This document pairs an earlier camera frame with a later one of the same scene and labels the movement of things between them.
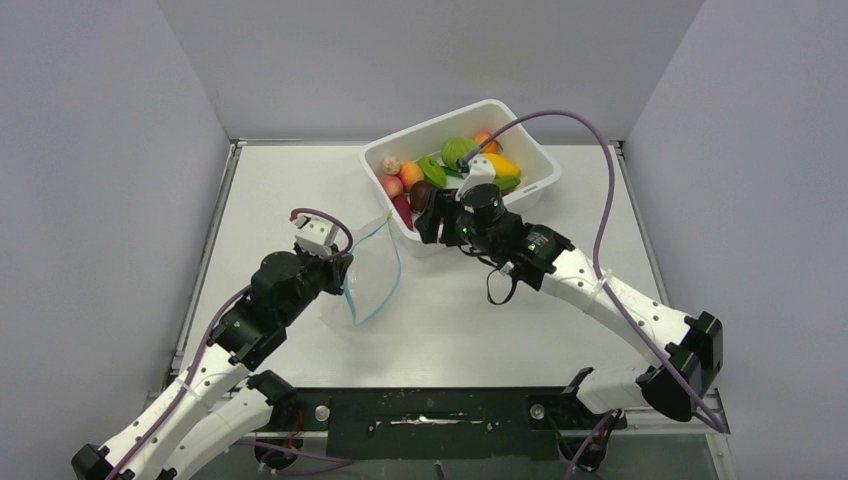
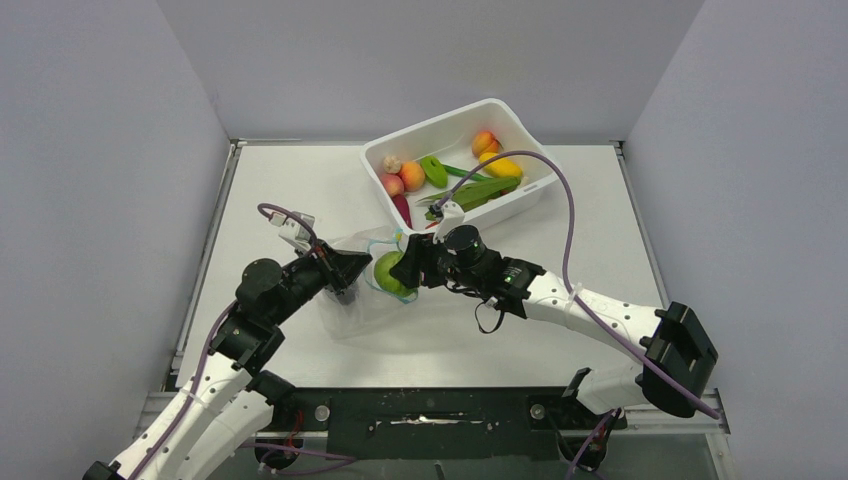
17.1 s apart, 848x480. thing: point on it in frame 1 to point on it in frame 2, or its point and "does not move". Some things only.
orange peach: [410, 173] does not move
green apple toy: [457, 148] to [382, 270]
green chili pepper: [452, 171] does not move
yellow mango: [504, 166] does not move
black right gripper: [443, 204] to [410, 270]
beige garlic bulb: [391, 165] does not move
